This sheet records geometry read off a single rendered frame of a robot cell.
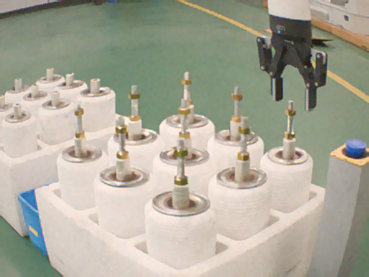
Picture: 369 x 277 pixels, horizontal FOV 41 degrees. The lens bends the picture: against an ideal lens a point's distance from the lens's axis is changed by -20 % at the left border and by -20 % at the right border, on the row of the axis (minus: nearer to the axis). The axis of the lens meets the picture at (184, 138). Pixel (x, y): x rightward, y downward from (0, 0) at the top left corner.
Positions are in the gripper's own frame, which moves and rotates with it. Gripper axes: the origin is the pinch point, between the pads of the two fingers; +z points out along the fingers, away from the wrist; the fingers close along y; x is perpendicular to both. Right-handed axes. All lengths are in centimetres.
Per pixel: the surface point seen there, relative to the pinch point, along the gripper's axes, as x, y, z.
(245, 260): -18.4, 6.8, 19.0
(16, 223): -31, -48, 32
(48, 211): -31.1, -27.4, 19.5
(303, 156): 1.3, 1.8, 9.7
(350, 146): -6.4, 16.2, 2.2
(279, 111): 85, -65, 36
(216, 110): 69, -80, 36
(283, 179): -4.2, 1.7, 12.0
